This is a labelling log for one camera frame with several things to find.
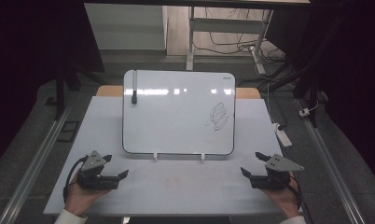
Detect aluminium rail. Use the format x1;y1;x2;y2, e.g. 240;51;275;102
0;101;76;224
295;98;368;224

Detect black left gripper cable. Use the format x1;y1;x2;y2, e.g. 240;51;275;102
62;155;90;204

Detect black power cable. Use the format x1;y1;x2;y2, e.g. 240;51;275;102
268;88;290;131

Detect person's right hand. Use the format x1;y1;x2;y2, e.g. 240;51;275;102
260;182;301;219

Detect person's left hand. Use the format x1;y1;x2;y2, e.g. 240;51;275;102
63;182;111;217

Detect white whiteboard with black frame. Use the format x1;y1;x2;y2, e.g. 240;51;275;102
121;69;237;156

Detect tangle of black floor cables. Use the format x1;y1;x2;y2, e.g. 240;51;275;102
192;7;286;64

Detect white table cover sheet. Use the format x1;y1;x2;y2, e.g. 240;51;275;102
43;95;302;217

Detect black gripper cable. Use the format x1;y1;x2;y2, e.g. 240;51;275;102
62;155;90;204
287;172;314;224

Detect white cabinet panel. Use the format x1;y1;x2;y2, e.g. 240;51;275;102
84;3;169;51

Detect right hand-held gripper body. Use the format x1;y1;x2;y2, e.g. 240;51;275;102
250;154;305;190

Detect white desk frame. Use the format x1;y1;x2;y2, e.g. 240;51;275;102
185;6;274;76

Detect black metal stand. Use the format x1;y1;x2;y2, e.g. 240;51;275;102
45;66;84;121
292;62;325;129

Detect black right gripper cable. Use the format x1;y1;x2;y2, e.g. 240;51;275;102
287;172;314;224

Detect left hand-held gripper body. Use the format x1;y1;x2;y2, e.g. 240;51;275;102
76;150;120;191

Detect grey marker pen black cap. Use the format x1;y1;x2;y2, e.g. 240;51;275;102
131;70;138;105

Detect wooden table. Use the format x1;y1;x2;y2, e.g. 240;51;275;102
96;85;262;100

